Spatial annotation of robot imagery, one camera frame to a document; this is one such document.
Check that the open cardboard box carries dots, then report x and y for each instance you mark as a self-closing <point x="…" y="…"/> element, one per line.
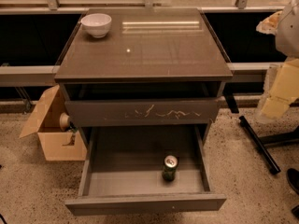
<point x="59" y="139"/>

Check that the black shoe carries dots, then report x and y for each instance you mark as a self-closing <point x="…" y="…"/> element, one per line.
<point x="293" y="179"/>

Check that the grey metal railing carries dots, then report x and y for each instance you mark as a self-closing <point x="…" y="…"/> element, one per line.
<point x="30" y="76"/>

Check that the dark grey drawer cabinet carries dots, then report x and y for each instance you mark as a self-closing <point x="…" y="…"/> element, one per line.
<point x="159" y="53"/>

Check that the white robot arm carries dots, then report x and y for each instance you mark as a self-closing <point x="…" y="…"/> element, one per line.
<point x="284" y="25"/>

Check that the white ceramic bowl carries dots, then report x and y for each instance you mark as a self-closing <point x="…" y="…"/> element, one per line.
<point x="97" y="24"/>

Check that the scratched grey top drawer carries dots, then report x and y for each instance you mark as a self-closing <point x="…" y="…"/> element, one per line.
<point x="141" y="112"/>

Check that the green soda can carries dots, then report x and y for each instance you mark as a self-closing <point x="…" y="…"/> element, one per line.
<point x="169" y="168"/>

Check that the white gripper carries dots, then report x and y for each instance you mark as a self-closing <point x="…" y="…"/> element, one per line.
<point x="289" y="32"/>

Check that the open grey middle drawer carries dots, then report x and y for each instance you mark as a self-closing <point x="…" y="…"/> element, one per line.
<point x="122" y="173"/>

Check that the black metal stand leg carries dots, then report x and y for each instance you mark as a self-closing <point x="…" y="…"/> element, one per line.
<point x="272" y="139"/>

